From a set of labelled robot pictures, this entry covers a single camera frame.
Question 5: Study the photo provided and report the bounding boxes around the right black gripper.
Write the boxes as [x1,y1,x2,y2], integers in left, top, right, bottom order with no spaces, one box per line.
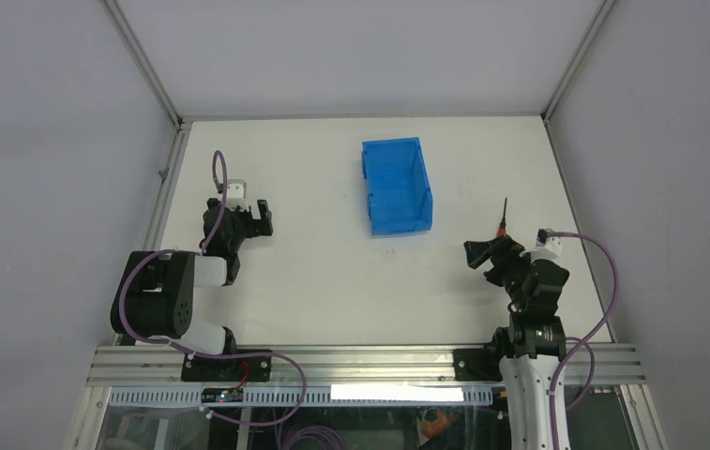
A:
[463,232,534,310]

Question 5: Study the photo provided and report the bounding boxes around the red handled screwdriver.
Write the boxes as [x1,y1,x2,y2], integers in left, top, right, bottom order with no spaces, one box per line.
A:
[496,198,508,237]

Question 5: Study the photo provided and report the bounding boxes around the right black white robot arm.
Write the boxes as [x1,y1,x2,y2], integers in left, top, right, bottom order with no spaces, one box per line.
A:
[453,231,570,449]

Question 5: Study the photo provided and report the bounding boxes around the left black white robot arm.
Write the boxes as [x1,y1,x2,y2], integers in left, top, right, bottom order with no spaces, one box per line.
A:
[110,198,274,381]

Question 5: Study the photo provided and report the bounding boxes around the blue plastic storage bin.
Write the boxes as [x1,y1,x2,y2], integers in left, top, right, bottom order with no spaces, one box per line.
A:
[361,137,433,236]

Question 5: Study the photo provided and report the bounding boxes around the orange object under table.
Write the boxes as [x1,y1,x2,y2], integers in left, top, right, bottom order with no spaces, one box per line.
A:
[417,407,458,440]

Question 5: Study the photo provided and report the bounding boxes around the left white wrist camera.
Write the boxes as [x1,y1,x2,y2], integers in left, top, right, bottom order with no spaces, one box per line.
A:
[225,179,249,211]

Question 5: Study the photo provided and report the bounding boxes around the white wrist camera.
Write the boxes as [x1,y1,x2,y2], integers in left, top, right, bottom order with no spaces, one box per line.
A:
[225,179,249,211]
[523,229,563,262]

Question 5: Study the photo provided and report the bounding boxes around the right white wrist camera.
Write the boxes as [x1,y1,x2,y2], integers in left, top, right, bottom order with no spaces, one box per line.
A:
[523,229,563,262]

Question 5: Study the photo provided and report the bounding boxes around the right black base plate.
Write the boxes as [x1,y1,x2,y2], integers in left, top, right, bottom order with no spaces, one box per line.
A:
[452,346,503,383]

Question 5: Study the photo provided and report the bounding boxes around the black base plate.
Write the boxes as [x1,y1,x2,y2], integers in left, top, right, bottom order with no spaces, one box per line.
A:
[452,346,503,383]
[180,349,272,383]

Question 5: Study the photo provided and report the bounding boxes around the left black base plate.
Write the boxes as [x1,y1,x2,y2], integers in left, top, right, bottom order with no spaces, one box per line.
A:
[180,349,272,383]

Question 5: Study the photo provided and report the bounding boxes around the aluminium front rail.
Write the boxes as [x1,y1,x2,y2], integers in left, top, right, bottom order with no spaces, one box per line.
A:
[86,343,646,387]

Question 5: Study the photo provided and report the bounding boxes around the coiled purple cable below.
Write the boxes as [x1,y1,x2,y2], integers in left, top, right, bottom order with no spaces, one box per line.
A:
[279,426,346,450]

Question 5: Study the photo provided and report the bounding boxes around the white slotted cable duct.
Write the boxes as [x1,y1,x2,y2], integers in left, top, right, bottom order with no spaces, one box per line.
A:
[109,384,493,409]

